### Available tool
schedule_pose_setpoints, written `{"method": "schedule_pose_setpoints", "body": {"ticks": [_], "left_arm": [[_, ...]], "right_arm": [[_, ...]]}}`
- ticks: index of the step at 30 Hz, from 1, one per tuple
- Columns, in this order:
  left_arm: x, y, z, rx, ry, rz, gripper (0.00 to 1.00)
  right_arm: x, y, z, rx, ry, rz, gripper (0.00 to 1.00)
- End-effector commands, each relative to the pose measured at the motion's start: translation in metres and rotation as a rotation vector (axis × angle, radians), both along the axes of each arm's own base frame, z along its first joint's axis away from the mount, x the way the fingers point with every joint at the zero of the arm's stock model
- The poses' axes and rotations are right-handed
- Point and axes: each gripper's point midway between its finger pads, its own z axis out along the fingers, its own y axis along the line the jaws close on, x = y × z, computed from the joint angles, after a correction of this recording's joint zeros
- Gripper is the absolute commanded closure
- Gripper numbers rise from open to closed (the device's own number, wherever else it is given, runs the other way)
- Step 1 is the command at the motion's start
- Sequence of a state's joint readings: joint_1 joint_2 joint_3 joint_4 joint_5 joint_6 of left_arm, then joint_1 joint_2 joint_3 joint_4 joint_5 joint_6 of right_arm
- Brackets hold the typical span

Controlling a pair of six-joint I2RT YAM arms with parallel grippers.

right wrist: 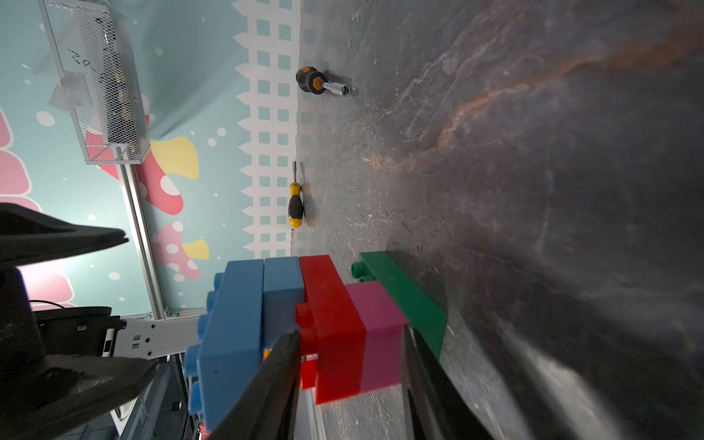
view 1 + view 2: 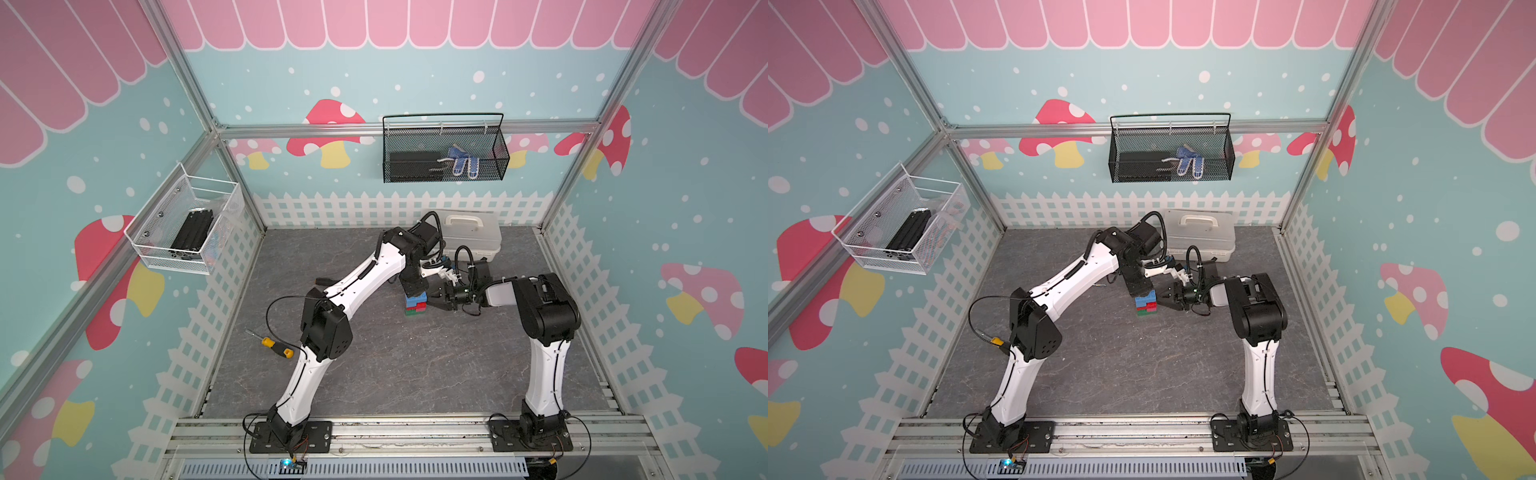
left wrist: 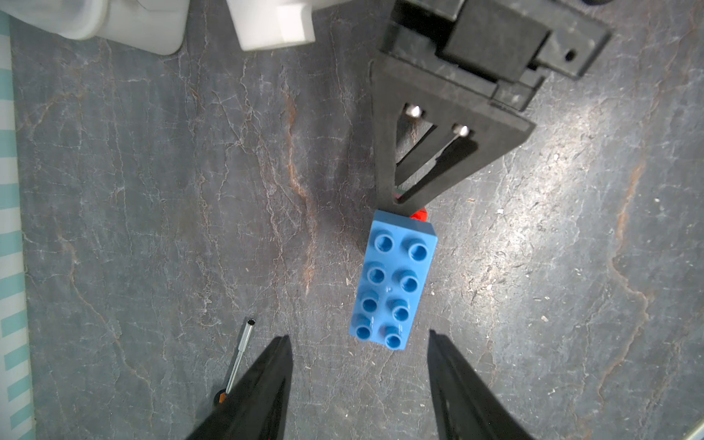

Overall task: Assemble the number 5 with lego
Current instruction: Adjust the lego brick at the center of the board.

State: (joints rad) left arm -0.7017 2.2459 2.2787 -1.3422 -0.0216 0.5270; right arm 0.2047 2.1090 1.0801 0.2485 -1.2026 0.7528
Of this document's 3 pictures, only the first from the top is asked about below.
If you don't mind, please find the green lego brick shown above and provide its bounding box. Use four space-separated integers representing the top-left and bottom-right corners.
350 251 447 359

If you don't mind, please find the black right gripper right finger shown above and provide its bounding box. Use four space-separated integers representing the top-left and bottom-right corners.
401 326 493 440

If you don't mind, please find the red lego brick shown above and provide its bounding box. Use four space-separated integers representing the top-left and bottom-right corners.
296 255 367 405

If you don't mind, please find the light blue lego brick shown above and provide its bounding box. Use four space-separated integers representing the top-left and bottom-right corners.
262 257 304 349

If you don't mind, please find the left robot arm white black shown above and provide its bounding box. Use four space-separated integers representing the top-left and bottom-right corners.
1 203 195 439

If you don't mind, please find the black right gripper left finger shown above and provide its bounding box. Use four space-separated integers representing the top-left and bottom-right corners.
205 331 302 439

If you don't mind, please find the pink lego brick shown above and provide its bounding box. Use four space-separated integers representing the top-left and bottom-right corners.
346 282 408 393

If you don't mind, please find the white wire mesh basket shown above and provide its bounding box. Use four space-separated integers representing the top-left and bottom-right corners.
38 1 150 165

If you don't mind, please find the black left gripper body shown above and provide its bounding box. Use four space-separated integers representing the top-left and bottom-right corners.
1 203 158 439

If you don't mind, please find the black handled screwdriver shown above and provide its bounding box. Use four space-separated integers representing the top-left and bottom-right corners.
295 66 351 96

